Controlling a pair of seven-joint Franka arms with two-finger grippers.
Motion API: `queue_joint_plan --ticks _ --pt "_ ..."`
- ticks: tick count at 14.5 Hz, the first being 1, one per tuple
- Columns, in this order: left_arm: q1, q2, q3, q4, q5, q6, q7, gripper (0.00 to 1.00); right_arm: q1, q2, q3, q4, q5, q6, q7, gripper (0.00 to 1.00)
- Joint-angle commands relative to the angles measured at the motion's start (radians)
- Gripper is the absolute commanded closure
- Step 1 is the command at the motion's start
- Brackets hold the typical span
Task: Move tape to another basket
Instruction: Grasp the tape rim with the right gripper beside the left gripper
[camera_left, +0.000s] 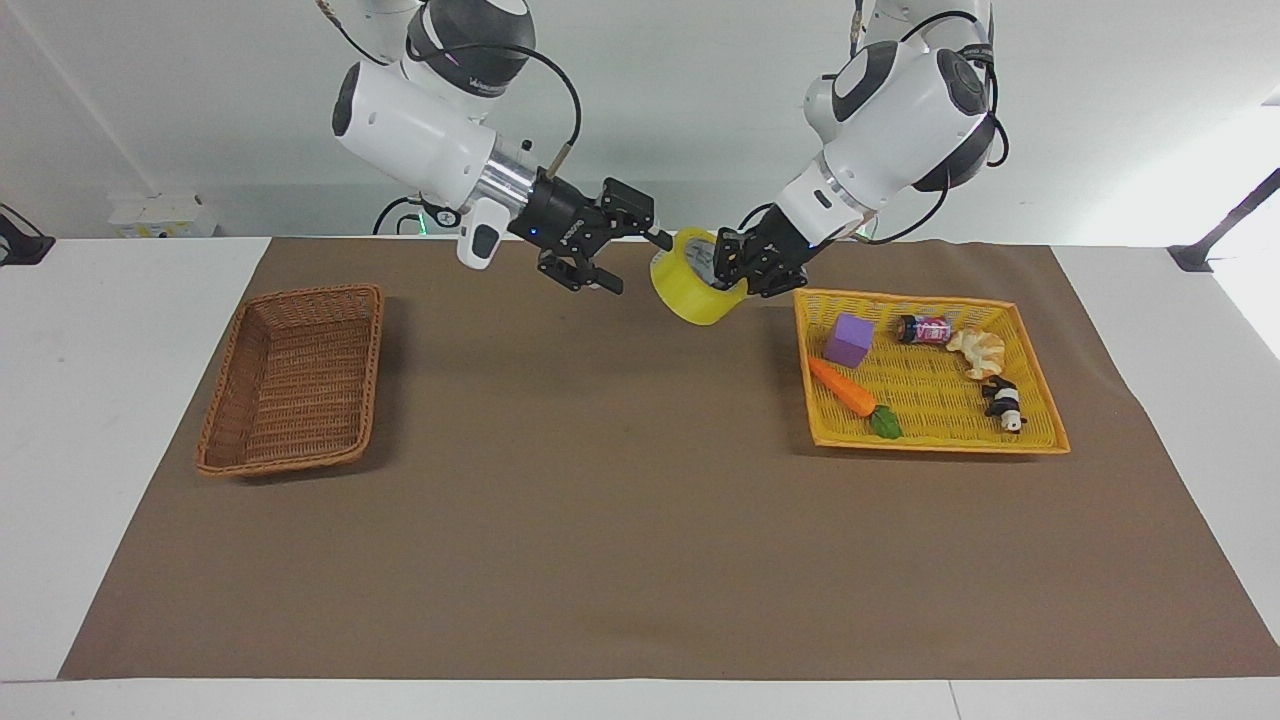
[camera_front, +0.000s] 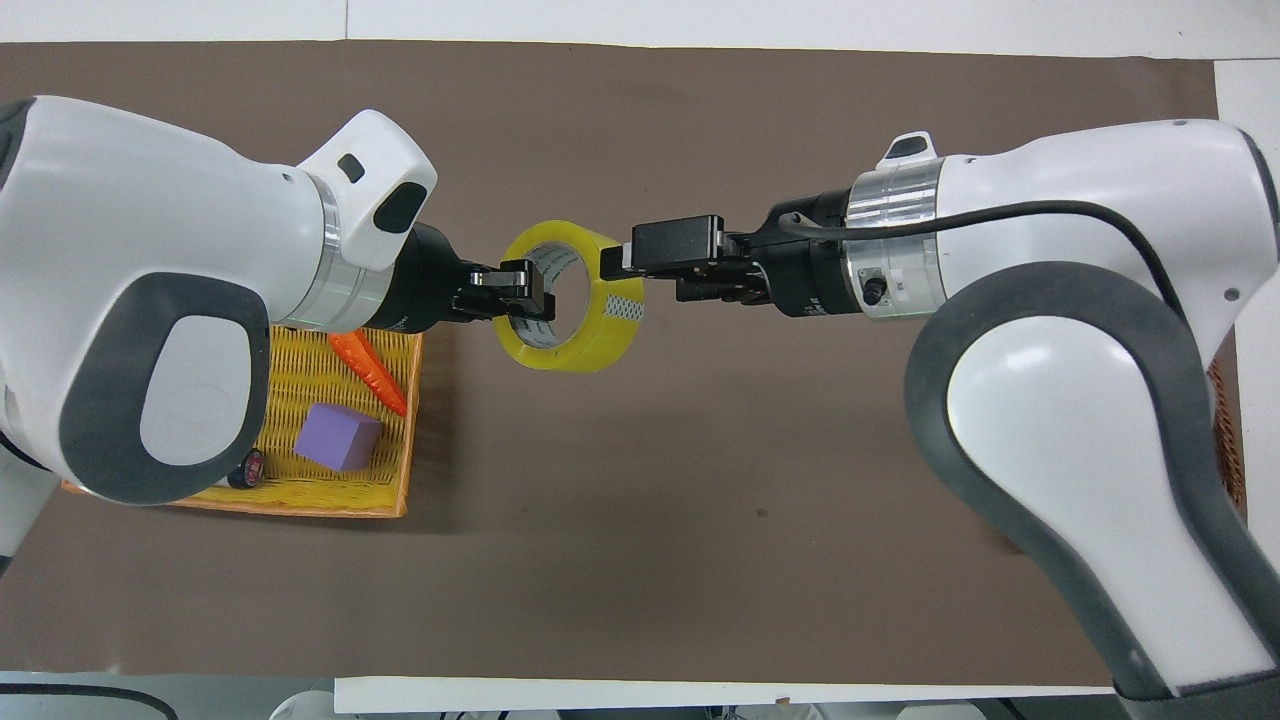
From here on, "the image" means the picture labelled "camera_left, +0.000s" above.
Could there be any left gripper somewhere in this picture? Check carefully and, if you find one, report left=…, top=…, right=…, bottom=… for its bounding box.
left=711, top=207, right=814, bottom=300

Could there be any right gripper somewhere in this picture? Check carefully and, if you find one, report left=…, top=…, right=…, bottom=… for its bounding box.
left=508, top=168, right=674, bottom=297

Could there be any yellow tape roll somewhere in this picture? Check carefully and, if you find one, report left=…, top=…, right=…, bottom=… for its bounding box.
left=650, top=227, right=750, bottom=327

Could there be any yellow woven basket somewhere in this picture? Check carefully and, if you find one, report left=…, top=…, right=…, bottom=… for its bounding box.
left=793, top=289, right=1071, bottom=456

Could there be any brown wicker basket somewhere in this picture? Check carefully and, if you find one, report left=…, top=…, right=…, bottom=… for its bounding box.
left=194, top=284, right=386, bottom=478

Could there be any purple cube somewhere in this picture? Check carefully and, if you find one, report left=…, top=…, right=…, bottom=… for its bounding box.
left=823, top=313, right=876, bottom=369

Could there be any orange toy carrot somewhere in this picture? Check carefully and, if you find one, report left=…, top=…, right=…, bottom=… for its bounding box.
left=807, top=357, right=905, bottom=441

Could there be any small drink can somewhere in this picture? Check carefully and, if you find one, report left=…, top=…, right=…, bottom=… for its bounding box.
left=895, top=313, right=954, bottom=348

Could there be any toy croissant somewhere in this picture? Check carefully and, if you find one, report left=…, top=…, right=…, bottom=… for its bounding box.
left=946, top=327, right=1008, bottom=382

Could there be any panda toy figure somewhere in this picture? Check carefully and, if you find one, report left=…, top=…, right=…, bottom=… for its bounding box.
left=981, top=377, right=1029, bottom=435

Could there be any white box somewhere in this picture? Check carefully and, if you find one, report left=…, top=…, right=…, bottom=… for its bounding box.
left=107, top=194, right=220, bottom=240

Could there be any black stand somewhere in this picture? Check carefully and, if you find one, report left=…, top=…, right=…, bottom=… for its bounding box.
left=1168, top=167, right=1280, bottom=274
left=0, top=203, right=57, bottom=267

